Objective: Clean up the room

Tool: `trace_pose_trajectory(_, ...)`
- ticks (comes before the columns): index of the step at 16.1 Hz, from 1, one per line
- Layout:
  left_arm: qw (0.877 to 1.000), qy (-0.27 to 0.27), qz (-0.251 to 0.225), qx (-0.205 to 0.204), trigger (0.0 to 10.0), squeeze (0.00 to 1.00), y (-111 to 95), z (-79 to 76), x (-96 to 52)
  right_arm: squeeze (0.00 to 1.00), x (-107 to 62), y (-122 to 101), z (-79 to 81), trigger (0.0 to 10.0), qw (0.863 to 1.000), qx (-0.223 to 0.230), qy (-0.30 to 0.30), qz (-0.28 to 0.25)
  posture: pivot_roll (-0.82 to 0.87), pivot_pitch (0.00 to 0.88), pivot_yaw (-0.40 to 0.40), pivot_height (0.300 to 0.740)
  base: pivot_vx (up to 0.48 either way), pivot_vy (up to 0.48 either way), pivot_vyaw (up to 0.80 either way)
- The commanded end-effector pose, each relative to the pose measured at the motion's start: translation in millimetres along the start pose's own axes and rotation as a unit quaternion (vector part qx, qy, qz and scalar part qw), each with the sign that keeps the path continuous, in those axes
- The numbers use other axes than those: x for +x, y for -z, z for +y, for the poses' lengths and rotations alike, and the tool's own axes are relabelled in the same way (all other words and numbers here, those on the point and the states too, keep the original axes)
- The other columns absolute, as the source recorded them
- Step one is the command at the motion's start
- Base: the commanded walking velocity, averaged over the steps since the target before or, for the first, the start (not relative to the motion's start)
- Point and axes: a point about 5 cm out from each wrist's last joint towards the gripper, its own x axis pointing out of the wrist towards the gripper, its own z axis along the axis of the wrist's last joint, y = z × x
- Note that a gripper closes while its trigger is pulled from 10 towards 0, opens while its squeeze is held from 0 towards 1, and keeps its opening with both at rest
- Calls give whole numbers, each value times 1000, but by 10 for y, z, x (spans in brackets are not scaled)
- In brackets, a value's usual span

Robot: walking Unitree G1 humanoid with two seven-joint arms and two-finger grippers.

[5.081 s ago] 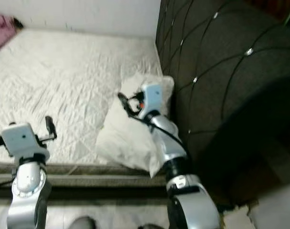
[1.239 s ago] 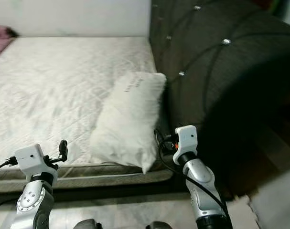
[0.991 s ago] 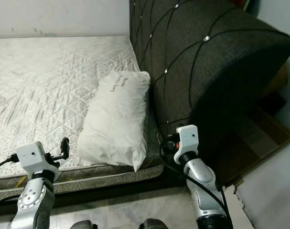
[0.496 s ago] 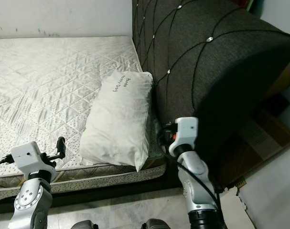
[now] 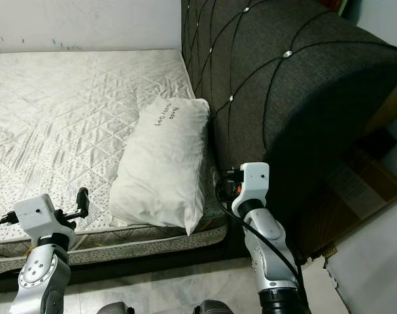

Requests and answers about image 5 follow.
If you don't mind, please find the dark tufted headboard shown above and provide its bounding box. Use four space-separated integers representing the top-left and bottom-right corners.
182 0 397 243

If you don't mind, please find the grey patterned bed base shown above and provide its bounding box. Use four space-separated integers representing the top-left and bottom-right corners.
0 226 228 279

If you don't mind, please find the robot left leg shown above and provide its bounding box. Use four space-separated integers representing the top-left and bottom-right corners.
97 302 127 314

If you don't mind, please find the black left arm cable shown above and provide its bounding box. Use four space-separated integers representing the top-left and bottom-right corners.
0 213 22 295

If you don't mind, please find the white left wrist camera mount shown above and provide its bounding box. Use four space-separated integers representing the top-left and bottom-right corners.
14 193 65 237

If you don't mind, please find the flat brown cardboard carton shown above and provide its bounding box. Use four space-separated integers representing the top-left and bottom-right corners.
290 92 397 259

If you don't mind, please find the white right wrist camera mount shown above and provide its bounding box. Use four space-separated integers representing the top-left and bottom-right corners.
232 162 271 217

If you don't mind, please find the white pillow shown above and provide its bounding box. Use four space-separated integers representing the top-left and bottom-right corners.
109 97 211 236

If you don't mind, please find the white quilted mattress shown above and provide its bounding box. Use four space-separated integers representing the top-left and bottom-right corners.
0 49 228 246

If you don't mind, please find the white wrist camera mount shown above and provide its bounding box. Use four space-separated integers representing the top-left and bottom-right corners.
232 162 271 217
14 193 65 237

